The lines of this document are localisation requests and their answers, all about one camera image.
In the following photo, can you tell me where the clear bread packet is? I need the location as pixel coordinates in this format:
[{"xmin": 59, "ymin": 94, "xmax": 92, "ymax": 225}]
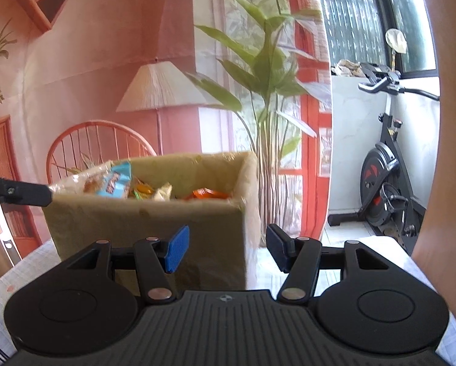
[{"xmin": 48, "ymin": 161, "xmax": 112, "ymax": 196}]

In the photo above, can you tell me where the orange yellow candy packet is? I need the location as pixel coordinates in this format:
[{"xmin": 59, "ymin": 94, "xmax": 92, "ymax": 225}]
[{"xmin": 129, "ymin": 176, "xmax": 155, "ymax": 200}]

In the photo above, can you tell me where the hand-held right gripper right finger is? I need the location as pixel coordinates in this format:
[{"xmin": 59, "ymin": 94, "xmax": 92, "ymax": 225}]
[{"xmin": 266, "ymin": 223, "xmax": 391, "ymax": 306}]

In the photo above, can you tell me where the orange white-lettered chip packet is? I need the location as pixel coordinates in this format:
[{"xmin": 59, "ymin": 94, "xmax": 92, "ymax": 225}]
[{"xmin": 182, "ymin": 188, "xmax": 233, "ymax": 201}]

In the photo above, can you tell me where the black exercise bike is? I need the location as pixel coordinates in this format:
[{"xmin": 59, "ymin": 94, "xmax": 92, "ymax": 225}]
[{"xmin": 327, "ymin": 61, "xmax": 441, "ymax": 255}]

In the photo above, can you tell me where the window with metal grille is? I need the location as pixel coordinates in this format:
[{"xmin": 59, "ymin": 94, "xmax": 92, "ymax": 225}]
[{"xmin": 315, "ymin": 0, "xmax": 439, "ymax": 77}]

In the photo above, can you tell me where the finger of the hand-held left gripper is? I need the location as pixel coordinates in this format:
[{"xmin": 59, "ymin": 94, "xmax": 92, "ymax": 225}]
[{"xmin": 0, "ymin": 175, "xmax": 55, "ymax": 208}]

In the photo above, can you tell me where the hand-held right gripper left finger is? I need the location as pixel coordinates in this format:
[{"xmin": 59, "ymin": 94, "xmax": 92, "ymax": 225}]
[{"xmin": 65, "ymin": 224, "xmax": 191, "ymax": 306}]

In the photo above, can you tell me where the cream snack packet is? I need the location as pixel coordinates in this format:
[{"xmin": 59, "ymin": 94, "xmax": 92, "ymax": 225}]
[{"xmin": 151, "ymin": 183, "xmax": 174, "ymax": 203}]

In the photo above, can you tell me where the crumpled beige cloth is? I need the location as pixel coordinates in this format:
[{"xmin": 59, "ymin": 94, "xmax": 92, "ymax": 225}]
[{"xmin": 333, "ymin": 59, "xmax": 366, "ymax": 79}]

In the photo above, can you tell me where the checked tablecloth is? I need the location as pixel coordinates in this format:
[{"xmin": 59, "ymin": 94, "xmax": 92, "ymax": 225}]
[{"xmin": 0, "ymin": 235, "xmax": 456, "ymax": 366}]

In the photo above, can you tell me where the wooden door frame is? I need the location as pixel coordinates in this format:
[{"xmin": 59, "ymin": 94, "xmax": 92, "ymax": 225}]
[{"xmin": 410, "ymin": 0, "xmax": 456, "ymax": 353}]

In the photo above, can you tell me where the blue snack packet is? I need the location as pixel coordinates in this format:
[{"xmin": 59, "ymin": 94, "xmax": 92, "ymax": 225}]
[{"xmin": 96, "ymin": 161, "xmax": 133, "ymax": 199}]

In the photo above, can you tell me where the pale bulb on stalk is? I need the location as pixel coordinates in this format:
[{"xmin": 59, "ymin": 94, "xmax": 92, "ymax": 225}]
[{"xmin": 385, "ymin": 28, "xmax": 408, "ymax": 72}]

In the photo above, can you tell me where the brown cardboard box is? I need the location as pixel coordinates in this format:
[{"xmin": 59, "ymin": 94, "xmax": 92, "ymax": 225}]
[{"xmin": 46, "ymin": 151, "xmax": 260, "ymax": 291}]

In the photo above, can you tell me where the room scene wall poster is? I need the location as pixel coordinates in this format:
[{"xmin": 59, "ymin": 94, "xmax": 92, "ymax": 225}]
[{"xmin": 0, "ymin": 0, "xmax": 333, "ymax": 252}]

